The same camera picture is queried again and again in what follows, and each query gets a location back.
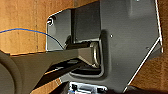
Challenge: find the small white box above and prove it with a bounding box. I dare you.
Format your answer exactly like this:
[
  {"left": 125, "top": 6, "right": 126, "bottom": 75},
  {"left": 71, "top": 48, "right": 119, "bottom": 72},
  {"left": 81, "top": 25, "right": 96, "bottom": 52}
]
[{"left": 68, "top": 82, "right": 108, "bottom": 94}]

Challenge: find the blue cable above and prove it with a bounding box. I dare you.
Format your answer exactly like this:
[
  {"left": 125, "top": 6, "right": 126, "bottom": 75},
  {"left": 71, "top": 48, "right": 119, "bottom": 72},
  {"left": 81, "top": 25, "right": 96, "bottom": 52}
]
[{"left": 0, "top": 28, "right": 64, "bottom": 51}]

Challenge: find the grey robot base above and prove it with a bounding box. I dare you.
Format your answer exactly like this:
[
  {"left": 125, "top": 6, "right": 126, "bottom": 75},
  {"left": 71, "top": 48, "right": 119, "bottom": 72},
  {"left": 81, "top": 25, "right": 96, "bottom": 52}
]
[{"left": 44, "top": 0, "right": 165, "bottom": 94}]

